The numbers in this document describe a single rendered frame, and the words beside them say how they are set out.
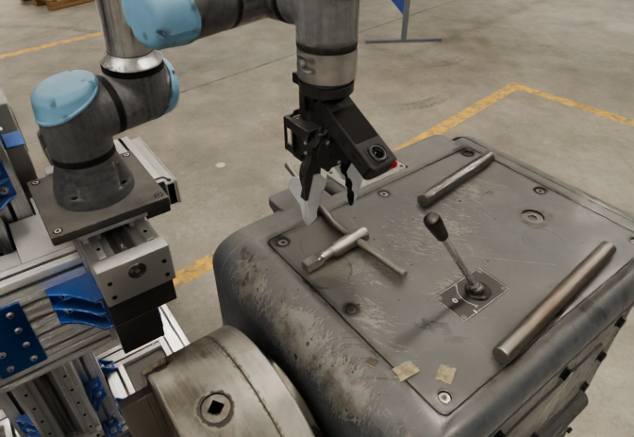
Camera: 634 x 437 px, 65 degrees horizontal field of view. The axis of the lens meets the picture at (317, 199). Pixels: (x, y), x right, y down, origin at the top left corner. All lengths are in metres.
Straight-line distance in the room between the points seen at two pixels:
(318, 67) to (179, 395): 0.41
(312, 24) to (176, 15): 0.15
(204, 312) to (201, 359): 1.70
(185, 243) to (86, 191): 1.72
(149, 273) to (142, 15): 0.57
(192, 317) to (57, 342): 1.19
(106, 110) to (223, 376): 0.56
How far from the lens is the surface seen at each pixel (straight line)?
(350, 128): 0.62
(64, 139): 0.99
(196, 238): 2.73
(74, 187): 1.04
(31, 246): 1.16
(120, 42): 0.99
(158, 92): 1.03
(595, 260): 0.78
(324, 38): 0.59
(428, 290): 0.69
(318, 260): 0.69
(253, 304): 0.71
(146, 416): 0.68
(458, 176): 0.88
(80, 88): 0.97
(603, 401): 2.32
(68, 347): 1.25
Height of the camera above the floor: 1.75
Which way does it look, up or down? 37 degrees down
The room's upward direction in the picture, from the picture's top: straight up
